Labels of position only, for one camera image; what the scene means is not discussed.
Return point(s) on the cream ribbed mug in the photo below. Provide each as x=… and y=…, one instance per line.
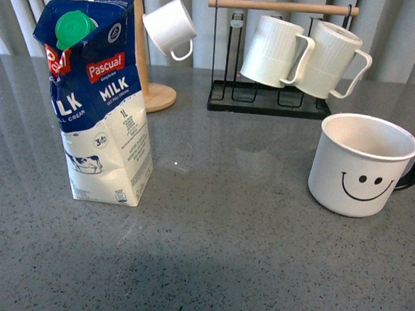
x=278, y=53
x=335, y=49

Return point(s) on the blue white milk carton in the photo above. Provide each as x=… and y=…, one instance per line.
x=96, y=95

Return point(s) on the right cream ribbed mug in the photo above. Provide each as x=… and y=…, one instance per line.
x=335, y=49

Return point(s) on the white smiley face mug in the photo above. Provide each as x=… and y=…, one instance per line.
x=360, y=160

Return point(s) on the left cream ribbed mug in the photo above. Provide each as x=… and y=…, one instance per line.
x=278, y=53

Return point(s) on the wooden mug tree stand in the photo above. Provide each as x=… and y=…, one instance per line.
x=156, y=96

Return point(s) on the black metal mug rack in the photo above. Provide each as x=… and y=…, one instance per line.
x=228, y=94

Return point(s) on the small white hanging cup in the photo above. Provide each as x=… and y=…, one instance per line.
x=170, y=26

